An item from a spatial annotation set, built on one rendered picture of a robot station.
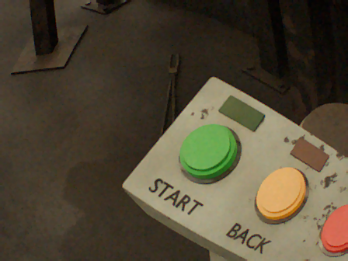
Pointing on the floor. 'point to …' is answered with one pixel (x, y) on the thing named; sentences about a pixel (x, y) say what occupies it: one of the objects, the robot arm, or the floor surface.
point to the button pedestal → (240, 186)
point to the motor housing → (311, 53)
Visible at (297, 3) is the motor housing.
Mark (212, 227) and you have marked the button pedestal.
